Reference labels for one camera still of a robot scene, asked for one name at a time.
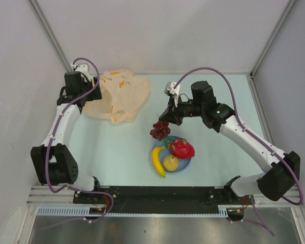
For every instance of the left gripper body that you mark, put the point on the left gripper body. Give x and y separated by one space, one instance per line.
94 94

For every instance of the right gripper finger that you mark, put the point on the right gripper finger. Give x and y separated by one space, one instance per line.
167 115
175 119

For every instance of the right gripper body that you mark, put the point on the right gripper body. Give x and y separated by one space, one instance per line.
190 108

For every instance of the dark red fake cherries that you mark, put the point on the dark red fake cherries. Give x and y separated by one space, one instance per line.
160 130

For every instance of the red fake dragon fruit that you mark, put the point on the red fake dragon fruit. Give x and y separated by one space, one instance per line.
179 147

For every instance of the yellow fake banana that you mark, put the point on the yellow fake banana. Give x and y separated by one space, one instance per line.
156 161

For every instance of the yellow fake pear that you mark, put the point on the yellow fake pear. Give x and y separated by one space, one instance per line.
171 163

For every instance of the blue plastic plate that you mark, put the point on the blue plastic plate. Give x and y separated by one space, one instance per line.
183 163

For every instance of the translucent orange plastic bag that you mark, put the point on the translucent orange plastic bag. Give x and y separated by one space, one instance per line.
123 95

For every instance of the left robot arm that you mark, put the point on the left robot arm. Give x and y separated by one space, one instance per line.
53 162

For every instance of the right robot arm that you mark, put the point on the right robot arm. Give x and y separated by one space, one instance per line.
280 170

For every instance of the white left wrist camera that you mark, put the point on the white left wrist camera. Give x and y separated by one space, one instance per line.
84 70

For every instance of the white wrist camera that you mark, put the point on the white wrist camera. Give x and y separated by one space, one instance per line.
84 70
172 89

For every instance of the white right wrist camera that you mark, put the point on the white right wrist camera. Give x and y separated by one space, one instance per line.
172 89

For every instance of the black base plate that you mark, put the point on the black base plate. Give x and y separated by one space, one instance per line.
172 200

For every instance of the aluminium frame rail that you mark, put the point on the aluminium frame rail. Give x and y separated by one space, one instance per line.
41 195

